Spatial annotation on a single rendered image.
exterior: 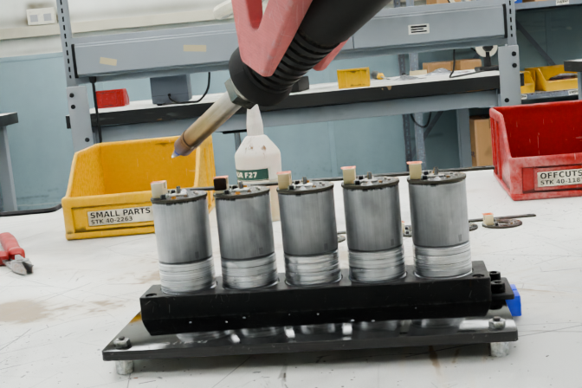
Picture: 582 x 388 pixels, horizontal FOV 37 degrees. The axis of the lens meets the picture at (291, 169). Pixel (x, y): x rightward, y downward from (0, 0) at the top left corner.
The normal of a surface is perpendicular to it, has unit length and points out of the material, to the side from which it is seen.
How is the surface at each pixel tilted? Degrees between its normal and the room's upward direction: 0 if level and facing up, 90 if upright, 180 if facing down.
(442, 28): 90
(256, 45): 99
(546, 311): 0
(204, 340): 0
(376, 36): 90
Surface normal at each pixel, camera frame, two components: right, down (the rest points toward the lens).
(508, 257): -0.09, -0.99
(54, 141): 0.02, 0.13
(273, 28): -0.81, 0.29
